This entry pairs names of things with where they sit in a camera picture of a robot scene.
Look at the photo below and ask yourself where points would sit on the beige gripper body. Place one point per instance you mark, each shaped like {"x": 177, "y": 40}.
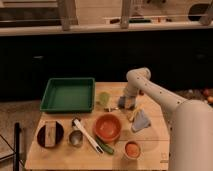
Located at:
{"x": 130, "y": 102}

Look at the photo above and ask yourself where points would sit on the yellow banana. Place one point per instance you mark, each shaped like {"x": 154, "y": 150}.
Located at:
{"x": 134, "y": 113}

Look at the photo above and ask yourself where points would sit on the wooden block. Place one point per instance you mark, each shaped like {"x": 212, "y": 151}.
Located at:
{"x": 50, "y": 134}

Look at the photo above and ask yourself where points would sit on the orange cup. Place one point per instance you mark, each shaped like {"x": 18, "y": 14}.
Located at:
{"x": 132, "y": 150}

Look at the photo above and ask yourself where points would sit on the orange bowl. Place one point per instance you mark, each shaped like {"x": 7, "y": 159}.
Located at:
{"x": 107, "y": 127}

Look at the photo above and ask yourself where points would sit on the dark round plate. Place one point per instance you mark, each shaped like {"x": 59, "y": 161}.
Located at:
{"x": 41, "y": 135}

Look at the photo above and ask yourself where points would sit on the black stand pole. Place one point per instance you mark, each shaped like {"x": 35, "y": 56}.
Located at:
{"x": 16, "y": 147}

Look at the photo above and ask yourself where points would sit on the blue sponge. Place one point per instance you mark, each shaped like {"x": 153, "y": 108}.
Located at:
{"x": 121, "y": 102}

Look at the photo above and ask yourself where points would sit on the green plastic cup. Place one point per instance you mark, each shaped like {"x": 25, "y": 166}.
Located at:
{"x": 103, "y": 98}

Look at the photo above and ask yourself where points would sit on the green plastic tray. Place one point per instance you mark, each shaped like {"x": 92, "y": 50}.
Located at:
{"x": 68, "y": 95}

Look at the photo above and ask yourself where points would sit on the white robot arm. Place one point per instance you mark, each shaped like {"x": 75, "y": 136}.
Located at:
{"x": 191, "y": 135}

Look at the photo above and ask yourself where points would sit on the metal measuring cup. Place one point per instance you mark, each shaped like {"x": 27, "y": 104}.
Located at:
{"x": 76, "y": 138}

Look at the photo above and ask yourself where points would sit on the metal spoon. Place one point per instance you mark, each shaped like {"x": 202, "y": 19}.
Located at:
{"x": 110, "y": 109}

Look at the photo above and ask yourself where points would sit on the green cucumber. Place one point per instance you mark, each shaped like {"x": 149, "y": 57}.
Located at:
{"x": 106, "y": 148}

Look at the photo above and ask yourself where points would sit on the blue-grey folded cloth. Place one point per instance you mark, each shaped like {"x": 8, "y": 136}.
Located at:
{"x": 140, "y": 121}

